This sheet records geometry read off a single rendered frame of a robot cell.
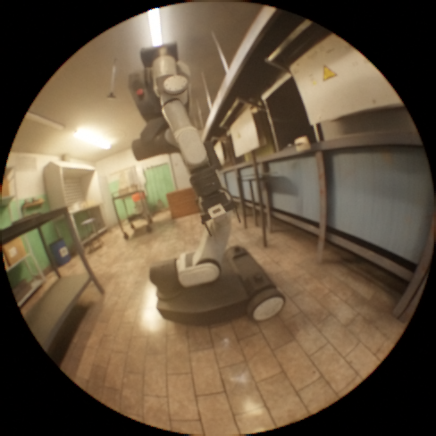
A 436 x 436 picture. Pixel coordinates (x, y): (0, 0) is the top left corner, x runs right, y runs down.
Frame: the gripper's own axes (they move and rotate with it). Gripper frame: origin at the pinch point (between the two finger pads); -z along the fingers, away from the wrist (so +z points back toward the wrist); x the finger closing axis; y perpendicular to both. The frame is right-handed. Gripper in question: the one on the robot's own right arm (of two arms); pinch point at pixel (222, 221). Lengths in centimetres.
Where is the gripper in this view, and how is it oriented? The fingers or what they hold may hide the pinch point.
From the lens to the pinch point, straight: 49.6
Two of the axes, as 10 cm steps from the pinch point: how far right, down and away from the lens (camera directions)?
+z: -3.8, -8.8, -2.9
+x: 9.0, -4.2, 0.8
